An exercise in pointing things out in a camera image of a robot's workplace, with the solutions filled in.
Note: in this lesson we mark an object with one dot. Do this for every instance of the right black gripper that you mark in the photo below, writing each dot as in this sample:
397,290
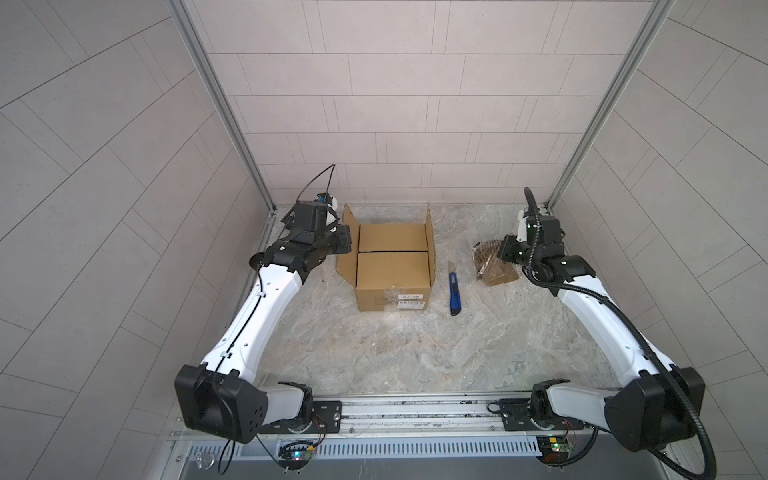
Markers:
505,246

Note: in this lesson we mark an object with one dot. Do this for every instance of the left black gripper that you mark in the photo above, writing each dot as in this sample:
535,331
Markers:
342,234

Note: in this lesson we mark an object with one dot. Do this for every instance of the brown cardboard express box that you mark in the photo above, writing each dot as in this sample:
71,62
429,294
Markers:
392,266

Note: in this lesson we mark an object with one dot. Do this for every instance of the blue utility knife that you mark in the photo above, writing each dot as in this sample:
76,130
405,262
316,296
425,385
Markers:
455,304

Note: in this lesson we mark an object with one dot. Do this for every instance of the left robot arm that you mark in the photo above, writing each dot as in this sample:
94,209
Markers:
219,396

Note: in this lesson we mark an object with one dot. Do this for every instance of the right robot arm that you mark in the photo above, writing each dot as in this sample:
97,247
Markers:
657,402

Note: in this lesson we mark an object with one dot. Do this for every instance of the glass jar black lid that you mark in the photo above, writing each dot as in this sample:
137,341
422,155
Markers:
256,261

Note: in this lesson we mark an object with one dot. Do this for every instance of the right green circuit board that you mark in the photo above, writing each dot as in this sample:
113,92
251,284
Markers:
553,449

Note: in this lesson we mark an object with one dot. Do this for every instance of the green circuit board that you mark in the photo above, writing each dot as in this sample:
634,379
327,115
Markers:
553,449
294,456

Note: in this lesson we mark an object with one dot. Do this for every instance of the left green circuit board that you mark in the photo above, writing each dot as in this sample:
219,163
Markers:
294,456

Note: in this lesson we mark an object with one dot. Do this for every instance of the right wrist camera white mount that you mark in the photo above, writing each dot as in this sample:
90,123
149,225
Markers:
527,226

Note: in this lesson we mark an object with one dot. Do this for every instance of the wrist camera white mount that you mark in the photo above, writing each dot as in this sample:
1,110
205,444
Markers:
527,226
328,206

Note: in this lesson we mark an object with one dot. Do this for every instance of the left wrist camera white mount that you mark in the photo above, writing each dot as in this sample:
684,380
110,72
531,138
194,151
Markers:
328,206

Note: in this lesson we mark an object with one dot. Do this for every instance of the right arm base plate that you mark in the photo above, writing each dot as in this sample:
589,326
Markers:
516,416

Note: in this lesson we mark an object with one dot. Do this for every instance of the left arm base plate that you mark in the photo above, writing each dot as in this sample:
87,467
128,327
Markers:
323,418

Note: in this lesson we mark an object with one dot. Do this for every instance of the aluminium front rail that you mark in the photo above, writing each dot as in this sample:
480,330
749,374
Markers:
423,436

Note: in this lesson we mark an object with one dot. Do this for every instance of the metal ring hook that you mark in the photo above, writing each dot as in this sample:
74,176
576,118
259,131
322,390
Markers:
204,460

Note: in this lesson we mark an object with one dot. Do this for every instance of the right corner aluminium post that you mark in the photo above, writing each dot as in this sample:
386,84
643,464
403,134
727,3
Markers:
647,32

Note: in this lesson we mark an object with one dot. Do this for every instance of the corner aluminium post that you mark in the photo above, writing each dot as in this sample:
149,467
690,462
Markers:
192,40
647,32

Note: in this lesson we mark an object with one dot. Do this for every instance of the left corner aluminium post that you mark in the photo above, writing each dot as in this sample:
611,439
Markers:
192,40

